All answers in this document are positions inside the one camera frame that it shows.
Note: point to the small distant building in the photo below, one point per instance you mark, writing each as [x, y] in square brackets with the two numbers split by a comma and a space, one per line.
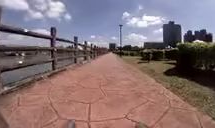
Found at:
[112, 46]

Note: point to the row of distant bushes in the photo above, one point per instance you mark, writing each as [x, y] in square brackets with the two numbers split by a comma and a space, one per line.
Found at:
[128, 53]

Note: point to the red stamped concrete path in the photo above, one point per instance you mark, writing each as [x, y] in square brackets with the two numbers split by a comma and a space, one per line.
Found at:
[105, 90]

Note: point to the grey street lamp pole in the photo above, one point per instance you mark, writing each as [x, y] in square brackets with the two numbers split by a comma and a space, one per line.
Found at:
[120, 40]

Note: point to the low wide building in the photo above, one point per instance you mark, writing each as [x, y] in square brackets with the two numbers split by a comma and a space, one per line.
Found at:
[153, 45]

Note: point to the trimmed green hedge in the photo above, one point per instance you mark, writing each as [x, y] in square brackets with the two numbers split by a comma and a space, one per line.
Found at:
[158, 54]

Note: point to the tall dark building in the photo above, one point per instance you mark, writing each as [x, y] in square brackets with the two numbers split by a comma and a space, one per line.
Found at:
[172, 33]

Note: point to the grass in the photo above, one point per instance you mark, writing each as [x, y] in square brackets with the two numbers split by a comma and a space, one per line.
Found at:
[181, 83]

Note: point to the water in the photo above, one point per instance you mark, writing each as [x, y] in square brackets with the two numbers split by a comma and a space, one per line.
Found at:
[25, 71]

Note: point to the large green hedge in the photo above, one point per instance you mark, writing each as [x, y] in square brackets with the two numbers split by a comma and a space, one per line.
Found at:
[198, 55]

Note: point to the cluster of tall buildings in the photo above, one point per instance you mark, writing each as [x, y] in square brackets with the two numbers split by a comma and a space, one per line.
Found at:
[198, 35]

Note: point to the wooden post and rail fence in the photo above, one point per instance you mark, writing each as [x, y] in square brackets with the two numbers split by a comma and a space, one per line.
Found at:
[53, 48]

